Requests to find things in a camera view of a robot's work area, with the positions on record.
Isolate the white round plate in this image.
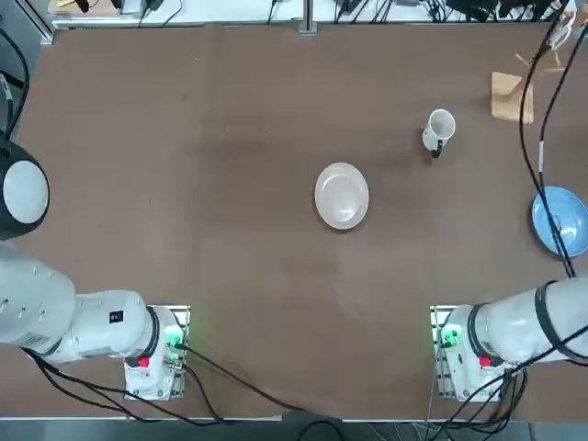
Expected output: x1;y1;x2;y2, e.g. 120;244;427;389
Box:
314;162;370;231

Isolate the wooden peg rack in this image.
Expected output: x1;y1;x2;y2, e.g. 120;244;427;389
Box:
490;8;575;125

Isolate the blue round plate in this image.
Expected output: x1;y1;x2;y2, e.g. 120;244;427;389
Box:
531;185;588;257

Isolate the black cable across table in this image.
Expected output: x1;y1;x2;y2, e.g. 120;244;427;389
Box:
181;345;344;423

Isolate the white mug with black handle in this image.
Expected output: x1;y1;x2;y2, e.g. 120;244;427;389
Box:
422;108;457;160

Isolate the aluminium frame post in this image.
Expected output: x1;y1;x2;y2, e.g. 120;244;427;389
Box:
298;0;318;36

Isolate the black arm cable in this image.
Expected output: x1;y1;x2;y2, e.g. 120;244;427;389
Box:
537;20;588;279
518;0;578;279

